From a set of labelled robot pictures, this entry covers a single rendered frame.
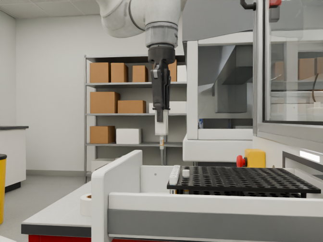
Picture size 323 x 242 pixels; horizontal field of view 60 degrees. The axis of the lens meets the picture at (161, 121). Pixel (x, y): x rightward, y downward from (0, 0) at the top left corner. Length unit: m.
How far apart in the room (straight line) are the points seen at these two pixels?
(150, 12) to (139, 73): 3.61
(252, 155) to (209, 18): 0.76
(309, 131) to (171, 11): 0.45
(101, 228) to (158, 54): 0.48
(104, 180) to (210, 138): 0.96
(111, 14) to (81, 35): 4.41
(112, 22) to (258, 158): 0.58
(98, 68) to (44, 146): 1.77
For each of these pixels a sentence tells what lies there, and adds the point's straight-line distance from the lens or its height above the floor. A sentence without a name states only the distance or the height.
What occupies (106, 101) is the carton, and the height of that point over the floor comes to 1.28.
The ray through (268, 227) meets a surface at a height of 0.86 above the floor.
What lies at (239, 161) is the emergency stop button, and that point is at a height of 0.88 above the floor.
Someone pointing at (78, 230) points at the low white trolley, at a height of 0.75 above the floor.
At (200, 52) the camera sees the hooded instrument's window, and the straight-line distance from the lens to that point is 1.37.
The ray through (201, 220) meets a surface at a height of 0.86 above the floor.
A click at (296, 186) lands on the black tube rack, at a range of 0.47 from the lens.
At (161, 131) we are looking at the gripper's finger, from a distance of 0.76.
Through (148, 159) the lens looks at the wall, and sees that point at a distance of 4.78.
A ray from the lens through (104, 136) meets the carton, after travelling 4.47.
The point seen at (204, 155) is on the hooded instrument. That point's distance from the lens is 1.32.
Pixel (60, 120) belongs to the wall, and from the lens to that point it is 5.23.
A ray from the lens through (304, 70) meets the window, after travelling 0.63.
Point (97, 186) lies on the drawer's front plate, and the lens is 0.40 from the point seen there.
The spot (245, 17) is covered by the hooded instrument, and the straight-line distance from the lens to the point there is 1.41.
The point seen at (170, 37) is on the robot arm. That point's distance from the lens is 0.76.
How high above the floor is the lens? 1.00
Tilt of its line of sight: level
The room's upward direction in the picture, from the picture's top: straight up
